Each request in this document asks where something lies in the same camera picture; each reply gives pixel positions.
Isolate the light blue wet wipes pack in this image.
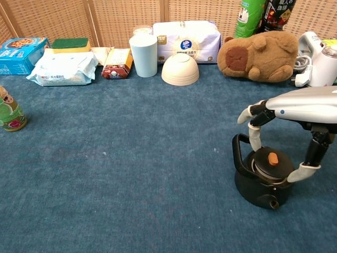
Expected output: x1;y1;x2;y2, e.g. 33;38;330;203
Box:
26;48;99;87

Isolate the blue carpet table cover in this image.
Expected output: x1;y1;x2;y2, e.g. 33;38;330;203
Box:
0;64;337;253

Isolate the dark coffee bottle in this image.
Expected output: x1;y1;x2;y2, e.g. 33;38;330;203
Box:
256;0;295;34

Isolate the light blue cup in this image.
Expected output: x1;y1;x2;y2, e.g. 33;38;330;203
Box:
128;34;158;78

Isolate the white small electric kettle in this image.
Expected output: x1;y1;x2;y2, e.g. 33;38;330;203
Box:
306;44;337;87

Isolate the white purple tissue pack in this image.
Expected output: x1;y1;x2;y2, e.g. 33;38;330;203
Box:
153;21;222;64

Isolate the cream upturned bowl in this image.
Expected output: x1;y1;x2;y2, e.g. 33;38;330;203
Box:
161;53;200;86

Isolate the white crumpled bag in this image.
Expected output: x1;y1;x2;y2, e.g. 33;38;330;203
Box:
91;46;115;66

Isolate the wicker folding screen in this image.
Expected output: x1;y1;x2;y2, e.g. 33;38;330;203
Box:
0;0;337;50

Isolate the blue cookie box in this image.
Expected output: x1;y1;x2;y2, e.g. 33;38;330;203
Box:
0;37;51;76

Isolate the white handheld appliance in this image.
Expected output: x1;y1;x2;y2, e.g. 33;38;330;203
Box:
298;31;326;57

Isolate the black teapot with handle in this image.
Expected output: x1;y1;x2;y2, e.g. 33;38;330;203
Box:
232;133;296;210

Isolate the black lid orange knob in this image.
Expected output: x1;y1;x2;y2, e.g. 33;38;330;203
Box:
253;146;295;183

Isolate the green drink bottle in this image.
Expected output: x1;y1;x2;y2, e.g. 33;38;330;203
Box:
233;0;268;39

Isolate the green and yellow sponge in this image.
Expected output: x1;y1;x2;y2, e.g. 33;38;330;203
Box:
51;37;91;54

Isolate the clear lidded jar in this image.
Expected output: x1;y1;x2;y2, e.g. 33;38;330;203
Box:
132;25;154;36

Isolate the red and yellow snack box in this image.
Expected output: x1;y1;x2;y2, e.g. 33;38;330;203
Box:
101;48;134;80

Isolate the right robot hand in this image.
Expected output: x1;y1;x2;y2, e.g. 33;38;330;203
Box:
236;86;337;184

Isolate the white power cord with plug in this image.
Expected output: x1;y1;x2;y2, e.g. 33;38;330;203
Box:
293;55;313;88

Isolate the brown capybara plush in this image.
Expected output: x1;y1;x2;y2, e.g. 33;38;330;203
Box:
216;30;299;83

